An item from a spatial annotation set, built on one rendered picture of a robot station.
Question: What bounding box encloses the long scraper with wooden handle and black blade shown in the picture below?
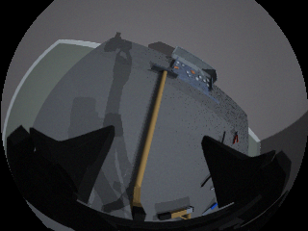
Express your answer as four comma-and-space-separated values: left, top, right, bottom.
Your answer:
130, 65, 178, 220

